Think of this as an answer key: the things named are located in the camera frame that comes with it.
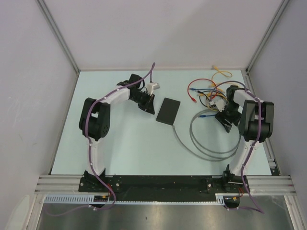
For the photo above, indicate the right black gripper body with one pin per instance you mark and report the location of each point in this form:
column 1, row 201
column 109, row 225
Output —
column 230, row 113

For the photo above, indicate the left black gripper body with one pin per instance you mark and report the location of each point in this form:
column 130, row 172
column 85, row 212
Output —
column 141, row 98

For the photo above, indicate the black network switch box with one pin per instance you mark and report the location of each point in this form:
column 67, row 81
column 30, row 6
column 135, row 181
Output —
column 168, row 111

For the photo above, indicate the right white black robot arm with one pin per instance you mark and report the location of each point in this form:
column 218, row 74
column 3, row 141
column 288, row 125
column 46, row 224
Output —
column 254, row 119

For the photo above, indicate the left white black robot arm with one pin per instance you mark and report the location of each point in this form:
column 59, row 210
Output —
column 96, row 116

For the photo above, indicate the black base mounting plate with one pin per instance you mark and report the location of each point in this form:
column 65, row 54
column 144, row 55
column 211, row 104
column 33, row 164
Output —
column 150, row 188

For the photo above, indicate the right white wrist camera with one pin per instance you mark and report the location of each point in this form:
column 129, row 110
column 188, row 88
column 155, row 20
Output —
column 219, row 105

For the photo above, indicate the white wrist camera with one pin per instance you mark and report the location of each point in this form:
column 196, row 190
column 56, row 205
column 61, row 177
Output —
column 219, row 105
column 151, row 87

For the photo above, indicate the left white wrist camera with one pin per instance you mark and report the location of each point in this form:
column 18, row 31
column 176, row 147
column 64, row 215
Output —
column 151, row 87

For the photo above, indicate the aluminium front frame rail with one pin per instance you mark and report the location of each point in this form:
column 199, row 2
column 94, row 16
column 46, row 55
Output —
column 258, row 185

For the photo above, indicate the slotted grey cable duct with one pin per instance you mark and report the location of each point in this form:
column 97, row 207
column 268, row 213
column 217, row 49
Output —
column 93, row 200

